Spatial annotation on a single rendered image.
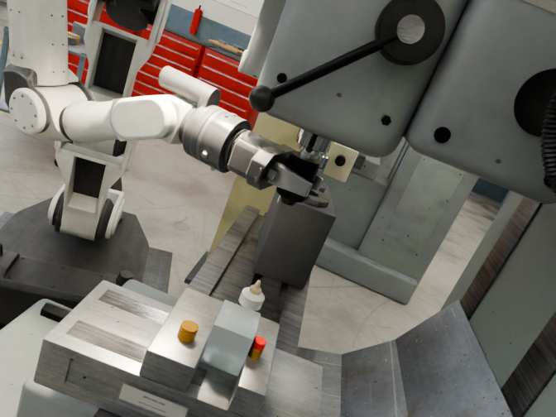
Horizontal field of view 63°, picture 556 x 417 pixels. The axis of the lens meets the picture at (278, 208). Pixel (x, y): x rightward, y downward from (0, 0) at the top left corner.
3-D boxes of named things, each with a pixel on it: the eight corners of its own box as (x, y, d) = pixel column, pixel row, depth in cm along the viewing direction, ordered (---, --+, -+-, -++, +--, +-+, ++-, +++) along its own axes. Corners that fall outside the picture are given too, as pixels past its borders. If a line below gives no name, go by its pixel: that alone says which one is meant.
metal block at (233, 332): (198, 361, 57) (213, 323, 55) (211, 333, 62) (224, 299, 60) (237, 376, 57) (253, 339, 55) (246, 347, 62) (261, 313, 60)
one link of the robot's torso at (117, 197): (61, 205, 158) (69, 171, 153) (119, 221, 163) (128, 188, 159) (42, 232, 139) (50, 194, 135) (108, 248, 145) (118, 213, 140)
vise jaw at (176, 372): (137, 375, 53) (146, 349, 51) (178, 308, 67) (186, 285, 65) (185, 394, 53) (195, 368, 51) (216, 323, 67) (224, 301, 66)
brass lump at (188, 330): (174, 338, 54) (179, 327, 54) (179, 328, 57) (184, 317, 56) (191, 345, 55) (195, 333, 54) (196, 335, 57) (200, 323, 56)
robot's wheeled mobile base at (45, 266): (21, 218, 176) (36, 139, 165) (154, 251, 190) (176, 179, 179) (-67, 321, 119) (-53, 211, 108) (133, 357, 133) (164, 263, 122)
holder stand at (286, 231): (251, 272, 99) (285, 191, 92) (258, 232, 120) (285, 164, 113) (303, 290, 100) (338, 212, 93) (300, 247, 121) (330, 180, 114)
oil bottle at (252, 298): (223, 334, 76) (245, 281, 73) (229, 322, 80) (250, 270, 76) (246, 343, 76) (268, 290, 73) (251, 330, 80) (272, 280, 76)
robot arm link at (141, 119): (170, 138, 67) (102, 142, 72) (203, 132, 75) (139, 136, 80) (164, 93, 65) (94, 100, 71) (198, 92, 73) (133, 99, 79)
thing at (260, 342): (246, 357, 56) (253, 342, 55) (248, 349, 58) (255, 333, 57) (258, 361, 56) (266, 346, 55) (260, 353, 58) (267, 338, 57)
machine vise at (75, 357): (31, 382, 55) (48, 310, 51) (93, 316, 69) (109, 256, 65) (299, 487, 55) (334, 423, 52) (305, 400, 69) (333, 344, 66)
